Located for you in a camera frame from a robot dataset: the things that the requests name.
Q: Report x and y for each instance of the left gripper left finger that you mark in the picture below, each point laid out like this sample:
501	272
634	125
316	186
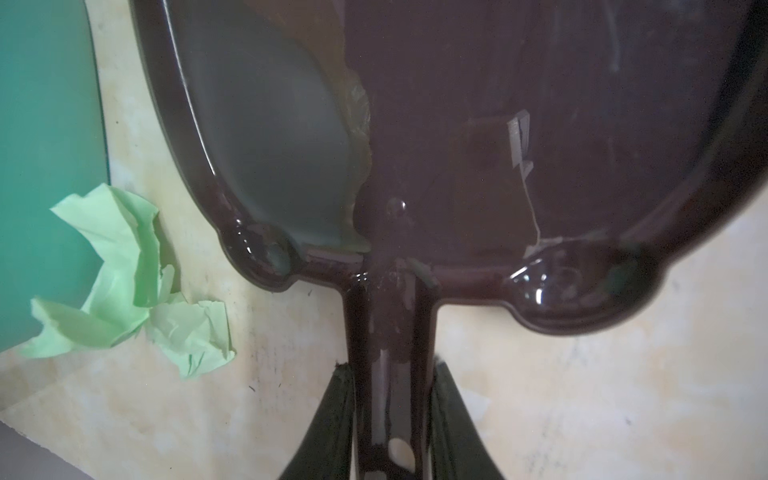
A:
325	451

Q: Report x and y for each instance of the green trash bin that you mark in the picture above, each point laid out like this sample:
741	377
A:
52	145

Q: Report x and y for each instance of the dark brown dustpan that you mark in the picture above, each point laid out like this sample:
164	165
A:
553	158

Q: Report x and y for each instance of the orange green scrap back centre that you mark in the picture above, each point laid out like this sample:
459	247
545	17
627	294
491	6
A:
133	291

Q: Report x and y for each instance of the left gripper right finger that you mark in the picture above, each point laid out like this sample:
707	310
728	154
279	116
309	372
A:
456	447

